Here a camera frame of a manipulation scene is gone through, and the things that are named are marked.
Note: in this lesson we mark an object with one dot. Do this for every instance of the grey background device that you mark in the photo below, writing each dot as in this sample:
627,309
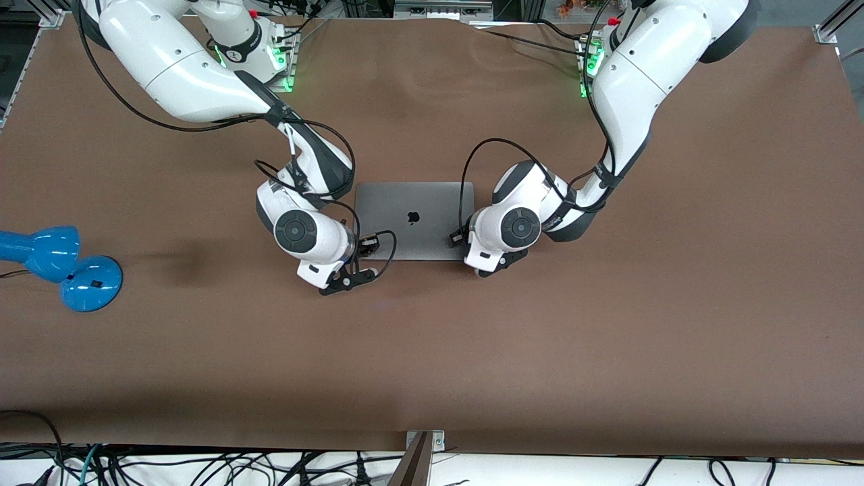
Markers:
442,10

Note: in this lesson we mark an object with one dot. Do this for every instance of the metal clamp bracket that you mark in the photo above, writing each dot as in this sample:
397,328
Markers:
439,442

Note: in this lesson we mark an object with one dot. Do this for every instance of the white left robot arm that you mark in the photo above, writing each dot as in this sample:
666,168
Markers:
641,81

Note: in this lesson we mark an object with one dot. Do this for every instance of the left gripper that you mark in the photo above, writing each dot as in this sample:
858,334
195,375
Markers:
457,237

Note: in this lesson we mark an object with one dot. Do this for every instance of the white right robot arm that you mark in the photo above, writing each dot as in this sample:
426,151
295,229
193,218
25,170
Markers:
182,74

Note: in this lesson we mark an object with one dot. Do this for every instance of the orange green background object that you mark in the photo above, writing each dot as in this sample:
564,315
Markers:
570,8

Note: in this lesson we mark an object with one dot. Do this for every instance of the brown table cover sheet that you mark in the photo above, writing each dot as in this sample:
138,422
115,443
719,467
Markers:
607,337

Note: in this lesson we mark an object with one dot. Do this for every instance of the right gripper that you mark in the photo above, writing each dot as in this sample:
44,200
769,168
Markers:
365,245

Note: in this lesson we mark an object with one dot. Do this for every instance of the blue desk lamp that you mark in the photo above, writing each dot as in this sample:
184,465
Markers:
81,283

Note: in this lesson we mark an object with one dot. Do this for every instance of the grey aluminium laptop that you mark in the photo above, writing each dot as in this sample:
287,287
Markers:
418,202

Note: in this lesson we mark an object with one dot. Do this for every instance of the dark camera mount pole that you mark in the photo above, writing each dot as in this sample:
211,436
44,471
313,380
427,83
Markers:
413,469

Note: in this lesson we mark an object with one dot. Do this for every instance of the aluminium frame rail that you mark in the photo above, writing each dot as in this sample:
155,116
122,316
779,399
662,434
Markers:
827,32
52,17

